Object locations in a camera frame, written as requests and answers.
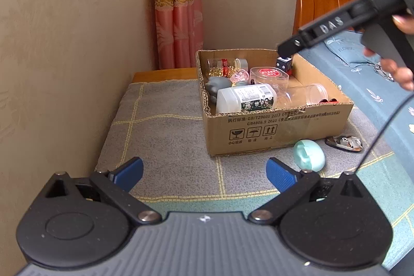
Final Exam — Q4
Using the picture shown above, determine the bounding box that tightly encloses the teal egg-shaped case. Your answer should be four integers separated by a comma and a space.
293, 139, 326, 172

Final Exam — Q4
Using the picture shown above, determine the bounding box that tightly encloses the grey checked blanket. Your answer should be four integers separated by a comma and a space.
94, 80, 414, 228

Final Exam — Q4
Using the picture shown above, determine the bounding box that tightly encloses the white plastic bottle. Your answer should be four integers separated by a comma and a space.
215, 84, 278, 115

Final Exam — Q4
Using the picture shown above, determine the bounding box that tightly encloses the grey crumpled cloth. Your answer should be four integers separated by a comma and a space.
373, 62, 393, 82

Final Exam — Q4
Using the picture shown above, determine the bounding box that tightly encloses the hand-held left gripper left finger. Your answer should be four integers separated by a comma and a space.
45, 156, 162, 225

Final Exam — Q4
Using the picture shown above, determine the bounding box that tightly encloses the clear plastic jar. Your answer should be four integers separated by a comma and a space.
275, 84, 329, 110

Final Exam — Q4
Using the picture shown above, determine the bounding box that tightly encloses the cardboard box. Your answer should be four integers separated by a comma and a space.
196, 49, 354, 157

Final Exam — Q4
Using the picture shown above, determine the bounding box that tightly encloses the silver metal keychain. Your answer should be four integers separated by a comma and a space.
324, 135, 363, 154

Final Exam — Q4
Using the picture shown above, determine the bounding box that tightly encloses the pink patterned curtain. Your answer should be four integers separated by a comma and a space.
152, 0, 205, 70

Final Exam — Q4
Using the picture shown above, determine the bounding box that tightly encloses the pink clear toy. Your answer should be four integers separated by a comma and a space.
229, 68, 250, 84

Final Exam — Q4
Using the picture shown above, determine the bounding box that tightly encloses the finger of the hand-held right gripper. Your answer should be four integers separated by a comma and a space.
277, 33, 307, 57

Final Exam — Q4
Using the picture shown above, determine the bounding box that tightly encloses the blue flower print pillow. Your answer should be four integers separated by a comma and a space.
323, 30, 382, 66

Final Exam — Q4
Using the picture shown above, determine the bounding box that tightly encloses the clear container with red label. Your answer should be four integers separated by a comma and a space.
249, 66, 289, 91

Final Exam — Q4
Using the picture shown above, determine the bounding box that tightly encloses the blue printed bed sheet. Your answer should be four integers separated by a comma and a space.
299, 30, 414, 167

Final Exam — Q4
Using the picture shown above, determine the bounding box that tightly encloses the wooden bed frame edge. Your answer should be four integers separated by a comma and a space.
131, 67, 199, 84

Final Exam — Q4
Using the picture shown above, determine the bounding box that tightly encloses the black and blue fidget cube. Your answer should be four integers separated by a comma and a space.
275, 56, 293, 76

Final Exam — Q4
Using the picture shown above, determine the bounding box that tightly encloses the person's right hand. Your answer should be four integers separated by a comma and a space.
363, 13, 414, 92

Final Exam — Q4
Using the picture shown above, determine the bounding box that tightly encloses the black cable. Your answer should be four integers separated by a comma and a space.
352, 96, 414, 173

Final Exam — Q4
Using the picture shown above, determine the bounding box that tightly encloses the clear bottle of yellow capsules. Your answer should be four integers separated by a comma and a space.
207, 58, 249, 78

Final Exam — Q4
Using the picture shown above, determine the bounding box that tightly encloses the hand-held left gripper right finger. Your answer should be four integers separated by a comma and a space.
247, 157, 364, 225

